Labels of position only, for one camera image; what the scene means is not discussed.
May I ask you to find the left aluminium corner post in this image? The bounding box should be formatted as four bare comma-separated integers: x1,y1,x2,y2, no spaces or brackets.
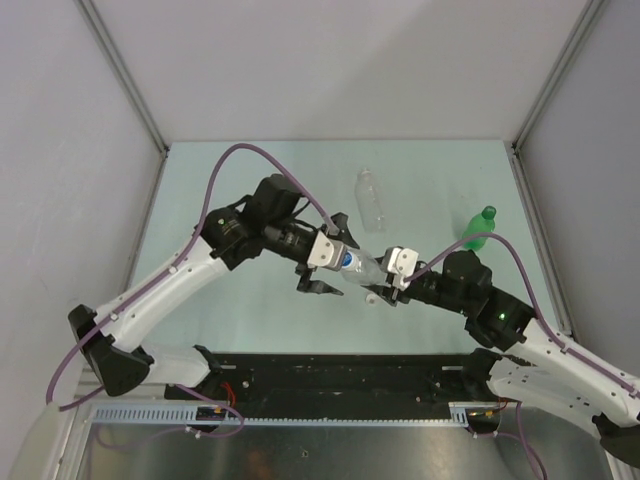
74,0,170,157

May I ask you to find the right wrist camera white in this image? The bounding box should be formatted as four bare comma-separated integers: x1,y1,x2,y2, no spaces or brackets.
381,246,419,291

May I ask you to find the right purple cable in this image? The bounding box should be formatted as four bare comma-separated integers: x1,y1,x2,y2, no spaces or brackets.
407,231,640,476

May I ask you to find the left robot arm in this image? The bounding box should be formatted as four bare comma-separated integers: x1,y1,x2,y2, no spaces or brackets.
68,174,358,400

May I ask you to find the right aluminium corner post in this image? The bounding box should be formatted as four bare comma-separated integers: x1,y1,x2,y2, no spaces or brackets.
510,0,607,151

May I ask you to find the clear plastic bottle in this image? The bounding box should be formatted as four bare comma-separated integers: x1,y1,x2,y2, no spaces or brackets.
354,168,386,233
340,248,386,286

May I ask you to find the green bottle cap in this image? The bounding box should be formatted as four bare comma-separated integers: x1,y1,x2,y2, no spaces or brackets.
481,205,497,220

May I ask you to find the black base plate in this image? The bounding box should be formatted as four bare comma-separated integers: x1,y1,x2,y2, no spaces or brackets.
164,353,498,415

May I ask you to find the white bottle cap left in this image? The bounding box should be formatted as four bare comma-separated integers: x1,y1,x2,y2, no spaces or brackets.
365,293,378,305

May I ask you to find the purple cable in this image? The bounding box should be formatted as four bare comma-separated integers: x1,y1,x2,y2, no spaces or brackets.
407,231,640,476
45,142,339,447

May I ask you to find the green plastic bottle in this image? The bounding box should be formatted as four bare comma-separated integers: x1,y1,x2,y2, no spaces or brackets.
462,211,496,252

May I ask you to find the grey slotted cable duct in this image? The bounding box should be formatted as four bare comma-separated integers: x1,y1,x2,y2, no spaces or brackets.
90,403,469,427

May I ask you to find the aluminium corner post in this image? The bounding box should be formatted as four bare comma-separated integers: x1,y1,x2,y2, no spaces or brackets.
74,0,170,157
510,0,607,151

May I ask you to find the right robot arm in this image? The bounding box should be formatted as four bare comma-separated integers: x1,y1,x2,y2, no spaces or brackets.
374,247,639,467

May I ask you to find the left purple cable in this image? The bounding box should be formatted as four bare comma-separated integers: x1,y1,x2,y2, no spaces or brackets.
45,142,339,447

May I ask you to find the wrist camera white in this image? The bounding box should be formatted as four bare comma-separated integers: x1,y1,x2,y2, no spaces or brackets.
381,246,419,291
306,231,347,271

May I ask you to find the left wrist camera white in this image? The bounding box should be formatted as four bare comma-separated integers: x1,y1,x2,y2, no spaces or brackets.
306,231,347,271

